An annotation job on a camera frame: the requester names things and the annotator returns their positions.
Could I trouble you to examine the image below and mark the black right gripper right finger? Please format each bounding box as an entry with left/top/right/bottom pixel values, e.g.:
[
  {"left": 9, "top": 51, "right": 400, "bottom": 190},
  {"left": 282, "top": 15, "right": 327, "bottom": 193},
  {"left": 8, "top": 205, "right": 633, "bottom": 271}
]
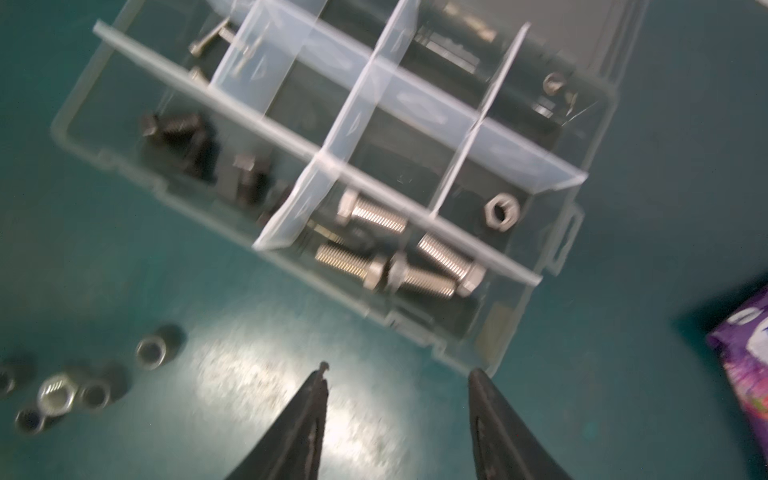
[{"left": 468, "top": 368, "right": 570, "bottom": 479}]

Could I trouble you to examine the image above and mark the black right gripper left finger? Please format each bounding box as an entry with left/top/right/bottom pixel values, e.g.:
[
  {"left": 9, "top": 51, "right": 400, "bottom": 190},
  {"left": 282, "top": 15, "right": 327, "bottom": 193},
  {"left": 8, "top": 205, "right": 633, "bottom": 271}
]
[{"left": 228, "top": 361, "right": 329, "bottom": 480}]

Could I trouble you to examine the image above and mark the silver hex bolt pair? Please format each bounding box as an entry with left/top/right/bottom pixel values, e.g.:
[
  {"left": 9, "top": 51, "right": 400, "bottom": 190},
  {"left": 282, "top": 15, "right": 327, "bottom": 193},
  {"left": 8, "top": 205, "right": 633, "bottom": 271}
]
[{"left": 314, "top": 244, "right": 457, "bottom": 299}]

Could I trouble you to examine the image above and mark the silver hex nut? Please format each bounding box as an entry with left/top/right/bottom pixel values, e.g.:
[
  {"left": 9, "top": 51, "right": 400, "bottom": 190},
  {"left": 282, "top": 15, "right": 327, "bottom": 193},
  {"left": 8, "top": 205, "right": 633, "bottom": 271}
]
[{"left": 483, "top": 193, "right": 521, "bottom": 232}]

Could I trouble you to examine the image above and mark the black screws pile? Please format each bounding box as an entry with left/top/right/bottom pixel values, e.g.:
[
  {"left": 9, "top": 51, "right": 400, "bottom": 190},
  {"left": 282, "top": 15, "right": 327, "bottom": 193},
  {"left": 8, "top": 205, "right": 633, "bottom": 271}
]
[{"left": 140, "top": 112, "right": 271, "bottom": 207}]

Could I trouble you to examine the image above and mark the small silver screw pair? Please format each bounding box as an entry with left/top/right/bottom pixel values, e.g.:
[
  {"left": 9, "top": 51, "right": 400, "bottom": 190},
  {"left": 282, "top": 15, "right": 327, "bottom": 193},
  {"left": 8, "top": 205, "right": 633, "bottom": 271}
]
[{"left": 188, "top": 18, "right": 237, "bottom": 84}]

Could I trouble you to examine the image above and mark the purple Fox's candy bag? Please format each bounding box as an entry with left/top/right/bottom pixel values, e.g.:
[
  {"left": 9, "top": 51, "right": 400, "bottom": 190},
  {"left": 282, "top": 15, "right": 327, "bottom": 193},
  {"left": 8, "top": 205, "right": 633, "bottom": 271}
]
[{"left": 706, "top": 286, "right": 767, "bottom": 458}]

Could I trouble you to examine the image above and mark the grey plastic organizer box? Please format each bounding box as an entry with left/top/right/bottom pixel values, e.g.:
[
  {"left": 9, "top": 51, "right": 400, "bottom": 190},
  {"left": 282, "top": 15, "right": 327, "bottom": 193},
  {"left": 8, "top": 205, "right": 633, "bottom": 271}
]
[{"left": 52, "top": 1, "right": 647, "bottom": 373}]

